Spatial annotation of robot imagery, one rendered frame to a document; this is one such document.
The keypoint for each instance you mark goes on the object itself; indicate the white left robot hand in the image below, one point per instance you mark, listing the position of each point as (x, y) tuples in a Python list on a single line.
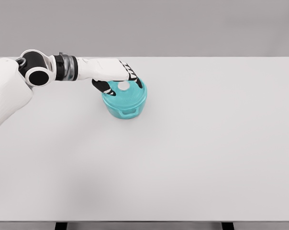
[(108, 69)]

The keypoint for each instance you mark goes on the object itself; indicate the teal pot lid white knob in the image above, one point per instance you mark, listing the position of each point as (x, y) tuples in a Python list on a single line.
[(125, 92)]

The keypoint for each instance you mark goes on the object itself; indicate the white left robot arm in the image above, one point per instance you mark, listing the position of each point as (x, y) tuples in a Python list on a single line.
[(10, 86)]

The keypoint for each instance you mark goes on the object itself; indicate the teal pot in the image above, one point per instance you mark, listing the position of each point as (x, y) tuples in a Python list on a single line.
[(127, 110)]

